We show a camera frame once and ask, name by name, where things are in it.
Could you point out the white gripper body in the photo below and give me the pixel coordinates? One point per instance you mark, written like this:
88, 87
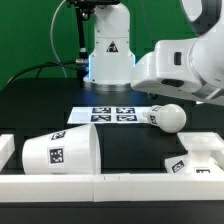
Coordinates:
166, 70

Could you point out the white light bulb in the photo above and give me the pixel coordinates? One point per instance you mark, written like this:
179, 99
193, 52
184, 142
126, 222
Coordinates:
171, 118

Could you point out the white lamp base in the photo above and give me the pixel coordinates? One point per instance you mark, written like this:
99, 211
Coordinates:
205, 154

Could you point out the white lamp shade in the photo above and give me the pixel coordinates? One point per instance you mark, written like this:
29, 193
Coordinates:
72, 151

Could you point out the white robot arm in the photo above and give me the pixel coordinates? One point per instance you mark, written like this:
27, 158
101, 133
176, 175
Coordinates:
191, 69

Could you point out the white marker sheet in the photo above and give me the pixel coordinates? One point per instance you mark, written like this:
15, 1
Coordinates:
107, 115

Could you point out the green curtain backdrop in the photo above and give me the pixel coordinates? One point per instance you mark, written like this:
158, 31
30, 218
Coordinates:
33, 32

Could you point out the white front rail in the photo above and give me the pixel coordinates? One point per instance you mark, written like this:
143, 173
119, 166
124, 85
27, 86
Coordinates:
118, 187

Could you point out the white left rail block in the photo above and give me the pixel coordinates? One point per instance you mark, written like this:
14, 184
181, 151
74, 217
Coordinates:
7, 147

